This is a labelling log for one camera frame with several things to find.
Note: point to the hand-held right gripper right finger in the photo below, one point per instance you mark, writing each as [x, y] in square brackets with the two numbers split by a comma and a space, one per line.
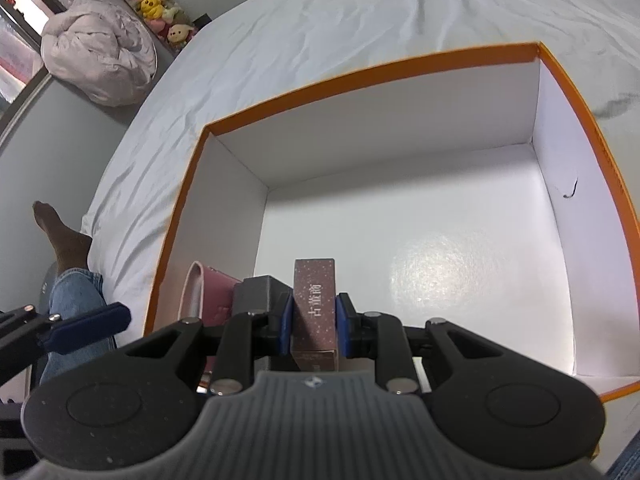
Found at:
[345, 325]

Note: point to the person's left leg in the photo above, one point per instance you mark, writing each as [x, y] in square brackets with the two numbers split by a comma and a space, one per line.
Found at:
[75, 290]

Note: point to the clear tube of plush toys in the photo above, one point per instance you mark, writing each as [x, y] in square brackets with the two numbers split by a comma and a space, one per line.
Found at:
[150, 5]

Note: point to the brown starry box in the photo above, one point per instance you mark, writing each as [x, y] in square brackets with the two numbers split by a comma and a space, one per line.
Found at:
[315, 310]

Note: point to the dark grey box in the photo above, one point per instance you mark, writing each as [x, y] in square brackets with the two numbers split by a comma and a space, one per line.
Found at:
[260, 295]

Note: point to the bundled pale pink duvet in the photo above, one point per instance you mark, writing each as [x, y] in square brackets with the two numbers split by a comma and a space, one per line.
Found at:
[95, 45]

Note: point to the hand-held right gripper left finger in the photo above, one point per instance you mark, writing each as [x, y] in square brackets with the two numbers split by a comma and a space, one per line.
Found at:
[287, 325]

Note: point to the person's right leg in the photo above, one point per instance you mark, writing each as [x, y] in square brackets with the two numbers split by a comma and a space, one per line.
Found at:
[625, 465]

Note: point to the window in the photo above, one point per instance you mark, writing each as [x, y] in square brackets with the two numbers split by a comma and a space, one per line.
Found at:
[20, 20]

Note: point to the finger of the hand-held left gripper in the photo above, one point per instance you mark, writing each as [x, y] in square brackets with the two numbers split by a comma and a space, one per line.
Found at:
[90, 327]

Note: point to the orange cardboard box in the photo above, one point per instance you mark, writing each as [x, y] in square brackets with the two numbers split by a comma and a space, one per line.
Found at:
[400, 240]

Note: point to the pink wallet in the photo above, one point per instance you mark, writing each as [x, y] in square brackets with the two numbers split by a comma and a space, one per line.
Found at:
[215, 290]

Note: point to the person's leg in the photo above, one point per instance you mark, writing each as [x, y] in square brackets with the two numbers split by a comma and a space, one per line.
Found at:
[75, 290]
[625, 465]

